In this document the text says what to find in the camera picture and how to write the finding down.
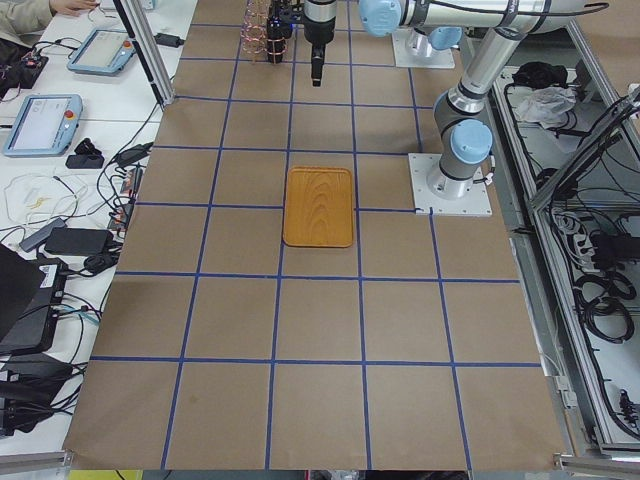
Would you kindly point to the black laptop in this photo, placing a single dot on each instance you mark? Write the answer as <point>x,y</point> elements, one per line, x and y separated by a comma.
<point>30,292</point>

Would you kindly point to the black power adapter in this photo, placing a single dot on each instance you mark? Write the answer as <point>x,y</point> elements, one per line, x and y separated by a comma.
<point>77,241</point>

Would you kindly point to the robot arm near tray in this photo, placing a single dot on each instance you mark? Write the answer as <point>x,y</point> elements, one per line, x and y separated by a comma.
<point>466,140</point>

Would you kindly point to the teach pendant near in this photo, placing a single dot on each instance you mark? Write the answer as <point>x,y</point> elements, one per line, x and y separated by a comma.
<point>45,126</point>

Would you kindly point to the copper wire wine basket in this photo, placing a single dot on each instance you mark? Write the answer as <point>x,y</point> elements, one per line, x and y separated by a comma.
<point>254,30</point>

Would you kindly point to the robot arm near basket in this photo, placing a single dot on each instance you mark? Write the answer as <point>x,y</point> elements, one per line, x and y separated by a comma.
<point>434,26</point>

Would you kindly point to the teach pendant far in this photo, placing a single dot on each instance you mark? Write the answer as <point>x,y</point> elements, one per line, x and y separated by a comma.
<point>105,52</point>

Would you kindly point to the wooden tray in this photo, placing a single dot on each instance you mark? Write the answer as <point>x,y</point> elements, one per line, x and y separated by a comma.
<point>318,210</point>

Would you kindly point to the teach pendant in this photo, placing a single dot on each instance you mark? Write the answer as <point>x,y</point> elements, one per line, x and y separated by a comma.
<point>45,126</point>
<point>105,52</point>

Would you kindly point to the black gripper body near basket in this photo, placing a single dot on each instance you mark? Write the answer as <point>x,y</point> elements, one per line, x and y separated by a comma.
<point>319,31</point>

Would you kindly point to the dark wine bottle left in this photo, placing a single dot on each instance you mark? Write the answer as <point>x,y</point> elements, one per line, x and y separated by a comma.
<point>278,30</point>

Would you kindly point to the aluminium frame post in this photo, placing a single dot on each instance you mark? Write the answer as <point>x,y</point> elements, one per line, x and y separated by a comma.
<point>139,30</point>

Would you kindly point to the black gripper finger basket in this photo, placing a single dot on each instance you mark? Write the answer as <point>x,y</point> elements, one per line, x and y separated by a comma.
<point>317,64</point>

